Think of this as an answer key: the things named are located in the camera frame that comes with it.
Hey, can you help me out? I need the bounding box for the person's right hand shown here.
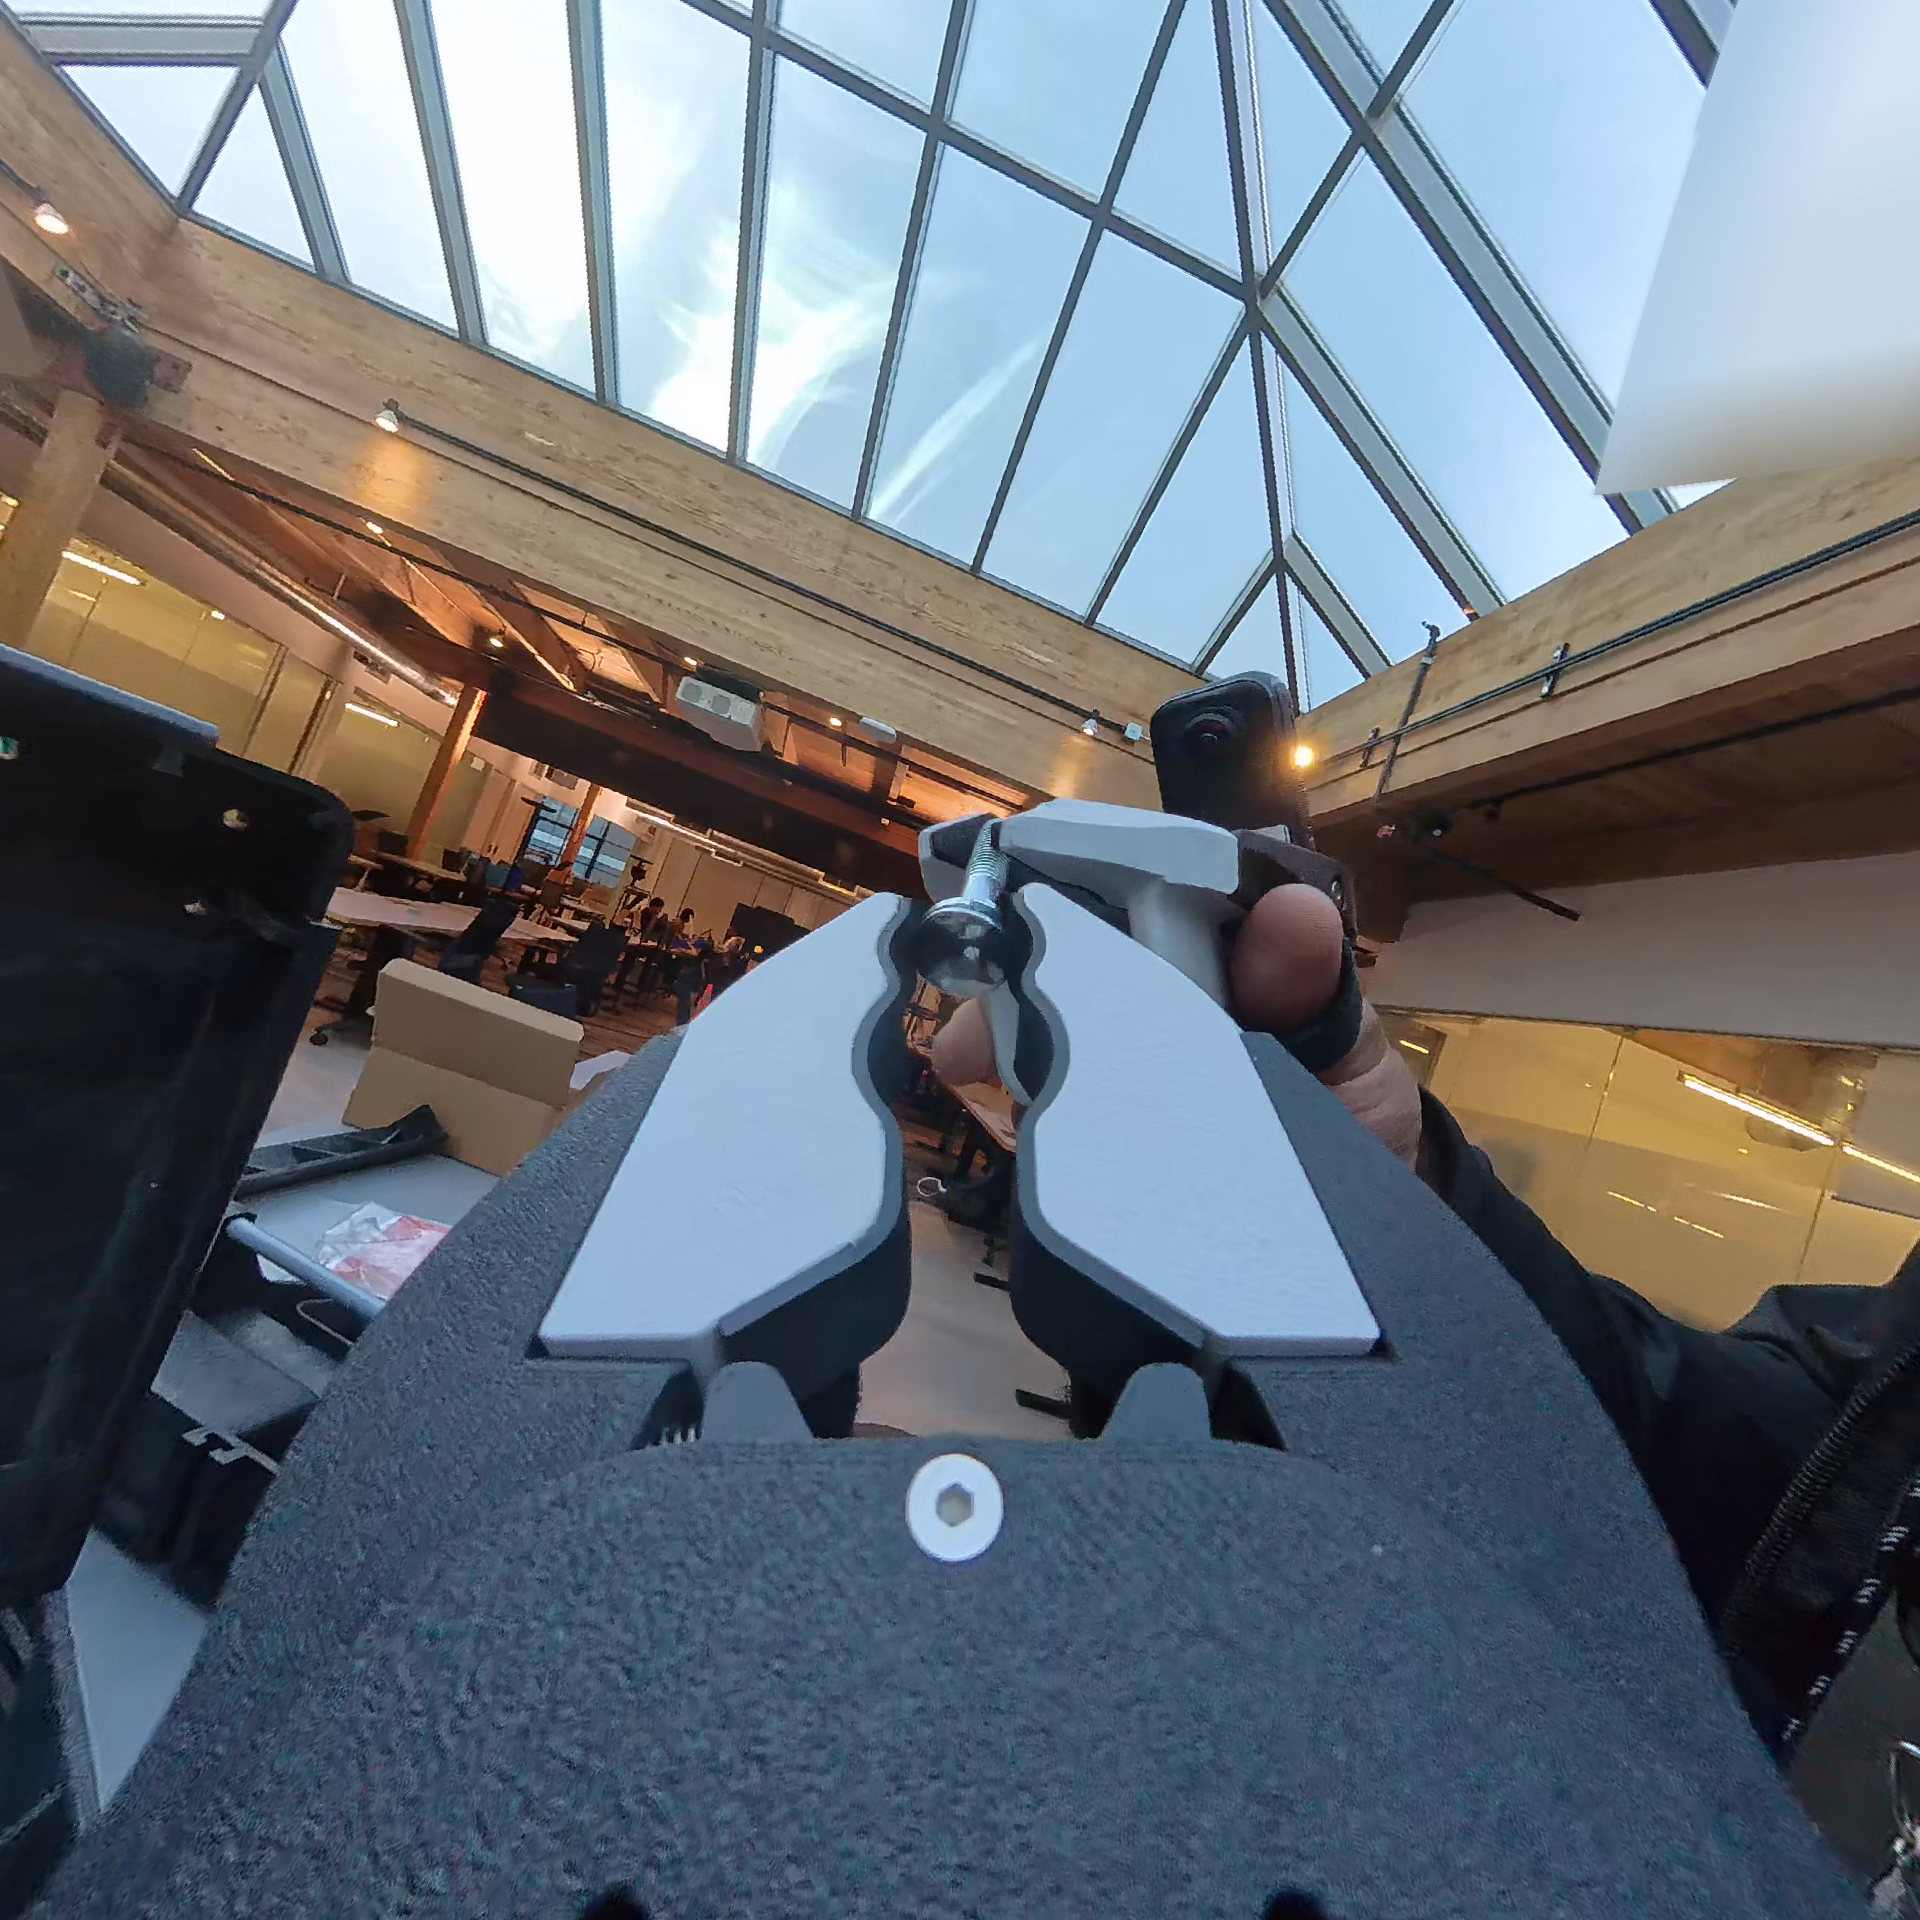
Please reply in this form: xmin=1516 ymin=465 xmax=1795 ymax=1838
xmin=925 ymin=882 xmax=1425 ymax=1174

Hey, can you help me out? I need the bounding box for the clear bag with red parts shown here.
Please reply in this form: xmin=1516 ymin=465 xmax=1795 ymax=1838
xmin=312 ymin=1201 xmax=453 ymax=1301

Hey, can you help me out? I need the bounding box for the white hanging panel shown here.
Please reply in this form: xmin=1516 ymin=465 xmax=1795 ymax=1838
xmin=1593 ymin=0 xmax=1920 ymax=498

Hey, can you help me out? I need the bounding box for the closed cardboard box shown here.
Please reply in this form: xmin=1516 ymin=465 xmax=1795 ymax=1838
xmin=342 ymin=958 xmax=585 ymax=1179

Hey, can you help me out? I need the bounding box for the person's dark jacket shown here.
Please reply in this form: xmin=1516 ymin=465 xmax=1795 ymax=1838
xmin=1708 ymin=1247 xmax=1920 ymax=1920

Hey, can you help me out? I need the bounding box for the silver bolt with nut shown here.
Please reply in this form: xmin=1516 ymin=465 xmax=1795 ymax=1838
xmin=916 ymin=822 xmax=1012 ymax=994

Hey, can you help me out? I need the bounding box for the grey metal tube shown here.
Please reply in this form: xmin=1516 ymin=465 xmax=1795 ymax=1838
xmin=223 ymin=1211 xmax=389 ymax=1327

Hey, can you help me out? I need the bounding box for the black plastic strip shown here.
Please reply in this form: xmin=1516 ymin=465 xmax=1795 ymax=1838
xmin=232 ymin=1107 xmax=449 ymax=1197

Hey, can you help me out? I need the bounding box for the black plastic storage box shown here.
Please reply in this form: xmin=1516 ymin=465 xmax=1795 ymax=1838
xmin=0 ymin=645 xmax=355 ymax=1614

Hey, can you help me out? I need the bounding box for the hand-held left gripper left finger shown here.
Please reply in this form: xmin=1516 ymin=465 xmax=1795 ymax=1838
xmin=536 ymin=892 xmax=913 ymax=1441

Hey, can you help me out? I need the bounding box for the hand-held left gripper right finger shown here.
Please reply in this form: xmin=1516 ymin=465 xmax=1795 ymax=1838
xmin=1009 ymin=882 xmax=1382 ymax=1441

